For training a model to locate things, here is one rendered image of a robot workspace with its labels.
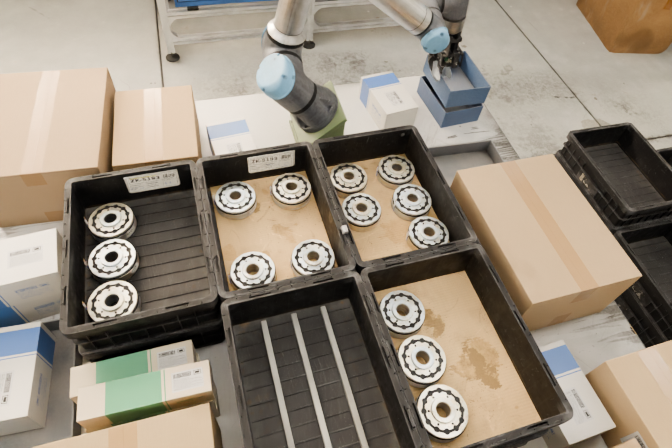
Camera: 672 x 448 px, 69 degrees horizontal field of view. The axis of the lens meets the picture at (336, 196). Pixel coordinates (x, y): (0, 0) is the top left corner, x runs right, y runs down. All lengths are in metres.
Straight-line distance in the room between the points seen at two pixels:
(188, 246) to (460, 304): 0.66
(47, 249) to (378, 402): 0.79
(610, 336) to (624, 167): 0.95
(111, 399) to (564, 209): 1.12
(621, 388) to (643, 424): 0.07
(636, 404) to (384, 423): 0.52
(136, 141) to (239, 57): 1.78
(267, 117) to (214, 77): 1.33
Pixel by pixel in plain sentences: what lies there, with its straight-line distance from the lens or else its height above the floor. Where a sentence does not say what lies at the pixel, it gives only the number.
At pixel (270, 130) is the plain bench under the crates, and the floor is 0.70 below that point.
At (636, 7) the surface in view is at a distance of 3.79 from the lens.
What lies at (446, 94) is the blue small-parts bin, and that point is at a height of 0.83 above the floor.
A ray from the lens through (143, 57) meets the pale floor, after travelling 3.23.
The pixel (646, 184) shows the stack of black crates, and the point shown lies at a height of 0.49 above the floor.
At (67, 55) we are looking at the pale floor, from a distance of 3.36.
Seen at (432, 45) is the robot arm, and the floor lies 1.11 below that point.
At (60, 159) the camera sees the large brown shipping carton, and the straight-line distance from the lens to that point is 1.41.
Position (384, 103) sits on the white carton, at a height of 0.79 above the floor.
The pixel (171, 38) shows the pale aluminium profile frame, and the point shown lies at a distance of 3.09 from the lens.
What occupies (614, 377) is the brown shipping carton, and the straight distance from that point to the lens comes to 1.26.
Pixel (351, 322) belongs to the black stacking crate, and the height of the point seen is 0.83.
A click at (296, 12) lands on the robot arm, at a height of 1.12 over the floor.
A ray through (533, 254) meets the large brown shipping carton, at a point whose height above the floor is 0.90.
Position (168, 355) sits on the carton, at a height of 0.82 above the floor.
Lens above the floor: 1.86
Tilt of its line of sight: 52 degrees down
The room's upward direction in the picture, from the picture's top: 7 degrees clockwise
